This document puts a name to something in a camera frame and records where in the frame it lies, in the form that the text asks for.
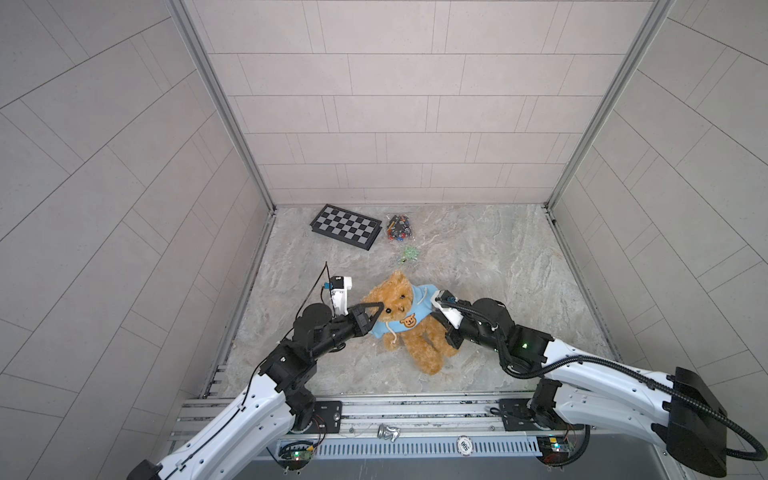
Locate small green pieces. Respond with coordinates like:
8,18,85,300
400,246,420,263

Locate aluminium mounting rail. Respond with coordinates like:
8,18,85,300
164,392,670,442

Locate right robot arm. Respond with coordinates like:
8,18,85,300
431,290,728,478

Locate right circuit board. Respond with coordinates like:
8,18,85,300
536,436,571,464

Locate left circuit board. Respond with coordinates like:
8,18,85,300
278,440,317,464

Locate light blue bear hoodie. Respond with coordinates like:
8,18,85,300
371,284,438,338

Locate circuit board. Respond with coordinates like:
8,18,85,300
536,436,571,464
278,440,317,464

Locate black white chessboard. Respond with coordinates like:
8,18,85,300
310,204,382,251

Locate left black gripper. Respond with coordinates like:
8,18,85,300
304,303,382,363

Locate brown teddy bear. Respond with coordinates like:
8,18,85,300
363,271,459,375

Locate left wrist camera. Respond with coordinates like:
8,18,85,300
328,276,352,317

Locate left camera black cable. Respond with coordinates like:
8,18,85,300
239,260,332,409

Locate black corrugated cable conduit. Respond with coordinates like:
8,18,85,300
440,296,768,462

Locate silver metal clip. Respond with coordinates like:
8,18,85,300
376,423,401,444

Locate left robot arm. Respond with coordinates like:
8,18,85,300
128,302,385,480

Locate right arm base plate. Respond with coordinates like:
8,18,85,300
493,398,584,432

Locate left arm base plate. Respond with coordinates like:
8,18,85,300
291,401,343,435

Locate bag of colourful pieces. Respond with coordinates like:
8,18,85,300
386,214,413,241

